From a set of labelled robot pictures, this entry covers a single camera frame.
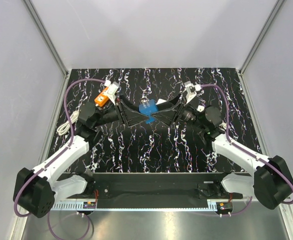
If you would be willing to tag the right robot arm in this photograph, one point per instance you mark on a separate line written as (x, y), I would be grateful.
(268, 179)

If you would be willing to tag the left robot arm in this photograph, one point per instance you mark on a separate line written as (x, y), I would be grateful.
(36, 190)

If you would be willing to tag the orange power strip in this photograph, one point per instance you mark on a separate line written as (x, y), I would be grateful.
(105, 96)

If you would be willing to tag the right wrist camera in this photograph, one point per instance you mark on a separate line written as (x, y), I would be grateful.
(191, 90)

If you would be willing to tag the blue cube adapter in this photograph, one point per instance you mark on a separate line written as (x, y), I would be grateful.
(147, 108)

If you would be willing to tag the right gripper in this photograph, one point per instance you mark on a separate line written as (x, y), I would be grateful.
(167, 115)

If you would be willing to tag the white charger plug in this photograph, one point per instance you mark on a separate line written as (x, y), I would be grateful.
(200, 108)

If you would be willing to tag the white power strip cord plug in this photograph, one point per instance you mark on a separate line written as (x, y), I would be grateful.
(224, 126)

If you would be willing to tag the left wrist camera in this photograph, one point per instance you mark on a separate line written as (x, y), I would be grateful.
(111, 92)

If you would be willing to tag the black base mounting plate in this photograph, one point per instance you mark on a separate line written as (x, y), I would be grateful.
(151, 191)

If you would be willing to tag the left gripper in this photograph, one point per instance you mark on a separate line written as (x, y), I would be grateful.
(131, 118)

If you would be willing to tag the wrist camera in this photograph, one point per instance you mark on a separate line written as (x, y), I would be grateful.
(191, 90)
(111, 92)

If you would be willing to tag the white multicolour power strip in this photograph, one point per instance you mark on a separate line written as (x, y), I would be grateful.
(160, 101)

